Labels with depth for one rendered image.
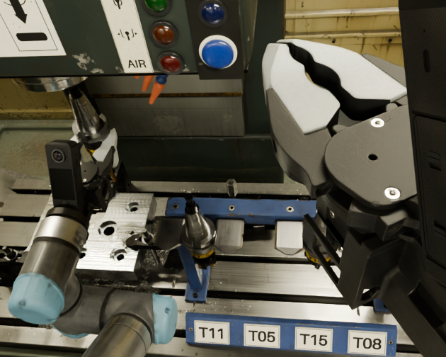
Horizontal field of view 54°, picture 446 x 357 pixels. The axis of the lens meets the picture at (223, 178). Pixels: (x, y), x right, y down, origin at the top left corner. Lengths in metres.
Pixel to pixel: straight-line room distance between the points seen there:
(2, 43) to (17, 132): 1.74
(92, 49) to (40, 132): 1.72
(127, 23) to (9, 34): 0.12
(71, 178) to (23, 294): 0.19
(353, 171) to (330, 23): 1.44
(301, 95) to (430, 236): 0.10
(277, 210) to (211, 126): 0.63
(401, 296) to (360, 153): 0.07
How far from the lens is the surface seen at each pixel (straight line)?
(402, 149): 0.21
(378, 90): 0.25
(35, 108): 2.15
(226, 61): 0.42
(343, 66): 0.26
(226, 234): 0.80
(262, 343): 1.02
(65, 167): 0.74
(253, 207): 0.82
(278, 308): 1.08
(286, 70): 0.26
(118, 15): 0.43
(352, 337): 1.02
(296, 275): 1.12
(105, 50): 0.46
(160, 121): 1.42
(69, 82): 0.70
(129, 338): 0.67
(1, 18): 0.48
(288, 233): 0.80
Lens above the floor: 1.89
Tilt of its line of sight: 50 degrees down
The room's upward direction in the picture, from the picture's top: 9 degrees counter-clockwise
